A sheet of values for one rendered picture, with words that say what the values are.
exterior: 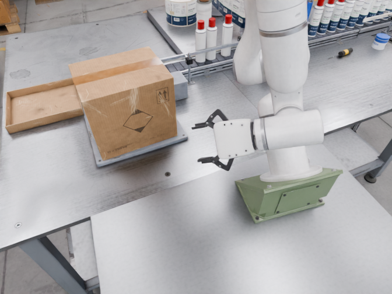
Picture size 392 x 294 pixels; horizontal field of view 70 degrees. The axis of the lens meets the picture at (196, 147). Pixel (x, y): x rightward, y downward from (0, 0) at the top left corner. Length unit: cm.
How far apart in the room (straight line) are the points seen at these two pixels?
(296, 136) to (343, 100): 81
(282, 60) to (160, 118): 56
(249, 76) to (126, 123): 44
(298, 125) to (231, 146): 17
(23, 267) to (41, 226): 99
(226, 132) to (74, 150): 66
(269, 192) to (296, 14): 45
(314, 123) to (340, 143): 151
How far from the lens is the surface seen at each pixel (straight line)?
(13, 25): 453
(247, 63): 87
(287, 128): 70
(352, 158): 214
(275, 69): 61
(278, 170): 89
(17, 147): 131
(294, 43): 59
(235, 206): 95
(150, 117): 101
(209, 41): 148
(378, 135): 279
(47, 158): 120
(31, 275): 196
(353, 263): 97
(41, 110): 144
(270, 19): 57
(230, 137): 73
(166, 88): 97
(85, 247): 165
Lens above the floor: 163
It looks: 47 degrees down
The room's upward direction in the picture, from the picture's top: straight up
